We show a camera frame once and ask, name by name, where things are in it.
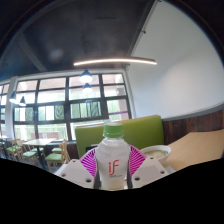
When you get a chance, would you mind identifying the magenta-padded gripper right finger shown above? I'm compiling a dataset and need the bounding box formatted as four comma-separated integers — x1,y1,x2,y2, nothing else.
126,144,170,189

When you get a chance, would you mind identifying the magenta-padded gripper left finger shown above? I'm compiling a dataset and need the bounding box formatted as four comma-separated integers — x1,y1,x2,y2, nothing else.
54,148,100,190

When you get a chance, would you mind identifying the white bottle with green cap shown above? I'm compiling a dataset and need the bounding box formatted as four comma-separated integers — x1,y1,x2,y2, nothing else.
94,121,132,191

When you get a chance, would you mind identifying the white ceramic bowl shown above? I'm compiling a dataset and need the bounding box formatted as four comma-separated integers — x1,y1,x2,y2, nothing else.
139,144,172,164

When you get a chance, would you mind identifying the green upholstered booth bench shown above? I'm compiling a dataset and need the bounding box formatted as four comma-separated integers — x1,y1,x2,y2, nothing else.
74,114,165,159

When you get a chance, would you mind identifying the group of green-seated wooden chairs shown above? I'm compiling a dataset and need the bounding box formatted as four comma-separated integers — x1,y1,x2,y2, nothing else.
0,138,72,173

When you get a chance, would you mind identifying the wooden dining table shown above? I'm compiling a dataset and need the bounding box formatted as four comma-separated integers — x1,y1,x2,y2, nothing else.
22,137,57,168

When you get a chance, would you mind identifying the group of dark pendant lamps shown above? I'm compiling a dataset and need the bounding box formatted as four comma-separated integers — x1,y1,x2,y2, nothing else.
8,69,95,108

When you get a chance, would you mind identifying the long curved linear ceiling light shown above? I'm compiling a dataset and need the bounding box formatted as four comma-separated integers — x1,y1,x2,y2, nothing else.
73,57,158,67

